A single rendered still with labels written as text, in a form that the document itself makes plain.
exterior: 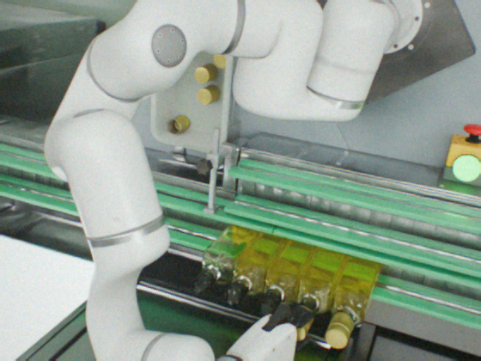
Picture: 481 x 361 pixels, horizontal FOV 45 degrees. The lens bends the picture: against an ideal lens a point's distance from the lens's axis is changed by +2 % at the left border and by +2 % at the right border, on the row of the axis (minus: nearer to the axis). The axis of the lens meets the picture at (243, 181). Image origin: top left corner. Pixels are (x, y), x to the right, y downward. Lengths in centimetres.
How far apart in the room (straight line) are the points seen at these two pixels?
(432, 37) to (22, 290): 87
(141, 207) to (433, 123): 70
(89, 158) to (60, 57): 146
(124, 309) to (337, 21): 45
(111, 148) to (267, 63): 23
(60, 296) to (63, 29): 109
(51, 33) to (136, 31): 141
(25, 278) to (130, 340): 56
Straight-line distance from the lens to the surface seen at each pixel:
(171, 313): 112
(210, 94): 120
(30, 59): 193
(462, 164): 108
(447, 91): 115
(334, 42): 78
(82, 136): 59
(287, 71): 72
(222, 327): 109
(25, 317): 113
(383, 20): 79
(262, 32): 69
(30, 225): 150
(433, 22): 107
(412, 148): 118
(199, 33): 63
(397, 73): 109
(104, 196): 60
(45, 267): 126
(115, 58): 62
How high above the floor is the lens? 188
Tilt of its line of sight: 60 degrees down
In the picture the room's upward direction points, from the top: 132 degrees counter-clockwise
